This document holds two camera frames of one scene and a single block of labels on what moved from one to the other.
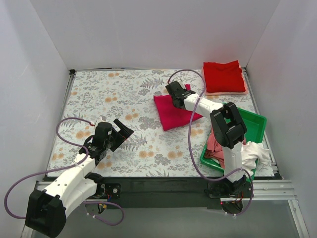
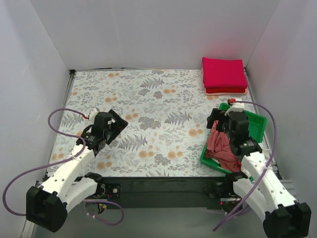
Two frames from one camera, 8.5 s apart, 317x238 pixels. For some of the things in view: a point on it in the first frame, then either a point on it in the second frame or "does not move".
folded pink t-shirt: (225, 93) does not move
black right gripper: (175, 90) -> (215, 118)
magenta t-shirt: (171, 116) -> (223, 73)
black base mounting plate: (161, 191) does not move
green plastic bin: (255, 124) does not move
